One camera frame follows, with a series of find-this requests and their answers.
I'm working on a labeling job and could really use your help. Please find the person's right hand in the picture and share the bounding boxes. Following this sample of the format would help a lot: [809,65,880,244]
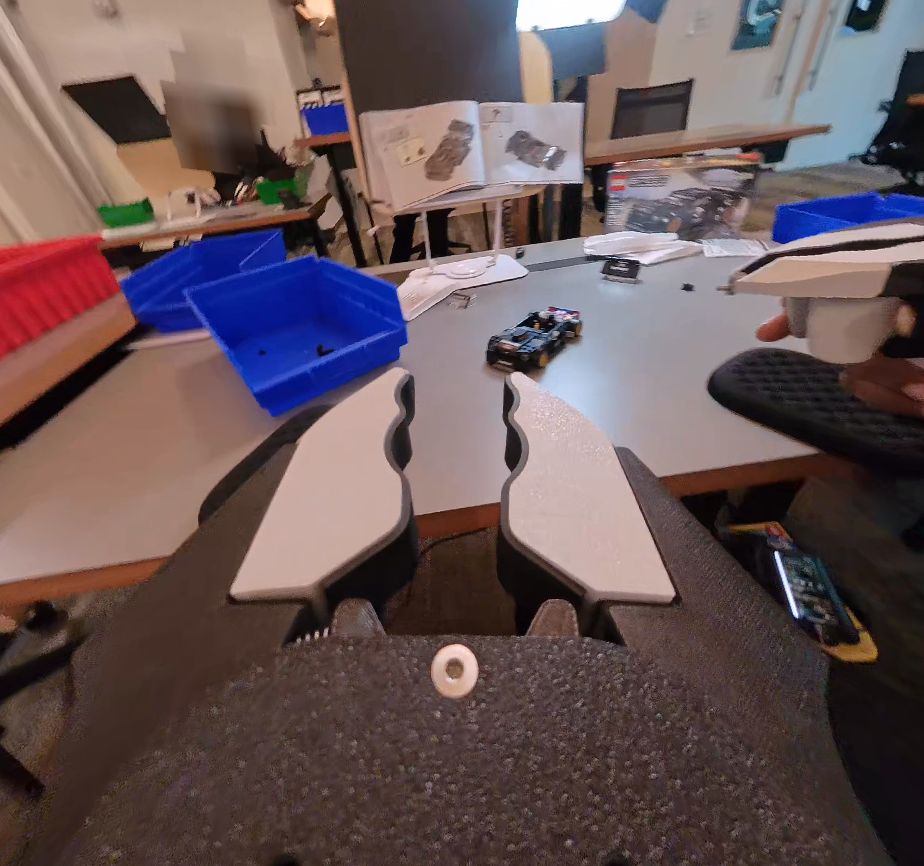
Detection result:
[756,304,924,422]

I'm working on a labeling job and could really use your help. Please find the black textured pad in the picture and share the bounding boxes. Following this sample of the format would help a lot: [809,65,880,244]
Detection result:
[706,348,924,476]

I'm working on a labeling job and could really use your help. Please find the red plastic bin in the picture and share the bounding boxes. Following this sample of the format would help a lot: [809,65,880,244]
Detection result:
[0,234,125,363]

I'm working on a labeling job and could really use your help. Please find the background wooden desk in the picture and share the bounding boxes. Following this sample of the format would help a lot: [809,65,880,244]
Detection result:
[584,122,833,170]

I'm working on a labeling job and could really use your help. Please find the black office chair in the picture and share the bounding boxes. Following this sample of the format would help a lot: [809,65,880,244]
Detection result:
[608,78,695,142]

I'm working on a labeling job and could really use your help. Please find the lego instruction booklet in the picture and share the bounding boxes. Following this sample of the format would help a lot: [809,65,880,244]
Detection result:
[357,99,587,215]

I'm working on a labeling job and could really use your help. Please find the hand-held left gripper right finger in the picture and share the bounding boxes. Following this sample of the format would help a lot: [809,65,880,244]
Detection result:
[497,373,677,610]

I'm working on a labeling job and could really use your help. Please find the wooden side desk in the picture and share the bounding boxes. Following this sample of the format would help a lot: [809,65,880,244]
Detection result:
[0,293,140,430]

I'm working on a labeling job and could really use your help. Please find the green plastic object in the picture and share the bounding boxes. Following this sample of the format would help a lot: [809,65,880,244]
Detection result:
[97,198,154,229]
[256,177,313,207]

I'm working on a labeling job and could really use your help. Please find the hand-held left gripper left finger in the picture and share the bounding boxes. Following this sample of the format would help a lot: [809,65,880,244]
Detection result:
[230,367,421,610]

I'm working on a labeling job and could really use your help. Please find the yellow edged circuit board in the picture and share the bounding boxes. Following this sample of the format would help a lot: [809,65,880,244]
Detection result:
[719,519,880,666]

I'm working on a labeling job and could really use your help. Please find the lego set box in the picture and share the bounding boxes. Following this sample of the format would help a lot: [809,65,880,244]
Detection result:
[603,158,763,243]

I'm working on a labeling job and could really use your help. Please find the black lego car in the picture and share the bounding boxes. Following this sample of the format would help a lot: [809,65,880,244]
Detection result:
[484,305,586,373]

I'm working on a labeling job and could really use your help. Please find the crumpled white paper bags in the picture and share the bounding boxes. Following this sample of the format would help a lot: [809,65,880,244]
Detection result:
[582,230,704,265]

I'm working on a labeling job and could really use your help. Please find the white booklet stand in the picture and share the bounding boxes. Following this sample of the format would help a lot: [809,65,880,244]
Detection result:
[402,185,532,287]

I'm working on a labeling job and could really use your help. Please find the white printed paper bag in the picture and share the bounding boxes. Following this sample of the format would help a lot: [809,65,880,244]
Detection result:
[396,270,466,323]

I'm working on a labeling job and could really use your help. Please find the small blue bin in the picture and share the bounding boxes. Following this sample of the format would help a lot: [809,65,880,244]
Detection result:
[298,99,352,140]

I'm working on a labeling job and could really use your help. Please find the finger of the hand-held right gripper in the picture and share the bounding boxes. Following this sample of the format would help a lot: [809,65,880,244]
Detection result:
[770,221,924,256]
[725,249,924,301]

